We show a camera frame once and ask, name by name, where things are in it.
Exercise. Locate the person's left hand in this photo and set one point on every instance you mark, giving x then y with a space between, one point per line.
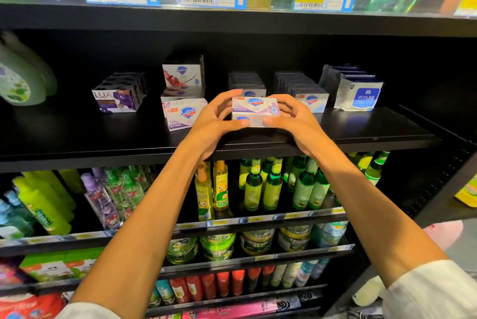
212 128

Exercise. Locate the row of white upright packs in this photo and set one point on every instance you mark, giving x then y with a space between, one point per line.
358 91

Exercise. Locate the row of white blue soap boxes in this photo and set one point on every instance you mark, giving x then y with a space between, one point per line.
298 91

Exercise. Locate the long pink packet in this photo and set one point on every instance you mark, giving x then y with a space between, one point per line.
246 306

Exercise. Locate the person's right forearm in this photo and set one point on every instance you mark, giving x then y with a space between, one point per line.
380 214

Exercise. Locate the row of white red soap boxes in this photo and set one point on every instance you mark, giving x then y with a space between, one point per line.
182 72

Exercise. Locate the green lidded wipe tub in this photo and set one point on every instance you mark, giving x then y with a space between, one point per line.
329 233
182 249
258 240
217 246
295 237

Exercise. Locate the yellow detergent jug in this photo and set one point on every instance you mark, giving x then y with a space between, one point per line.
468 192

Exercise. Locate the pale green pump soap bottle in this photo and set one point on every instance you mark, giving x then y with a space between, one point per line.
19 76

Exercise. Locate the row of white pink soap boxes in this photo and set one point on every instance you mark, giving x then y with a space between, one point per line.
247 82

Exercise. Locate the cream white pouch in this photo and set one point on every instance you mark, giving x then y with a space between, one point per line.
369 291

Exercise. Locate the single white pink soap box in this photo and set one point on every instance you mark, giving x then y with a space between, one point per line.
185 113
255 110

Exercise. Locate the person's left forearm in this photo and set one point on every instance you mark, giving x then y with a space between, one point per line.
134 240

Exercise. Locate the person's right hand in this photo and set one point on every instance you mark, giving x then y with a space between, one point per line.
305 127

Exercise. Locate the row of purple soap boxes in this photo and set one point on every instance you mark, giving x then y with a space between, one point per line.
118 95

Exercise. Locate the row of white small bottles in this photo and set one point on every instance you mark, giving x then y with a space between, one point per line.
298 270

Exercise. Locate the black store shelf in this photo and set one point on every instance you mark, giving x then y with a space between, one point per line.
74 136

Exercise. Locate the green white box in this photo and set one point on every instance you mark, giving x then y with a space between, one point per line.
46 266
86 259

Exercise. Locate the red snack packet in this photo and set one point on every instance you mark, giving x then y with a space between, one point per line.
33 306

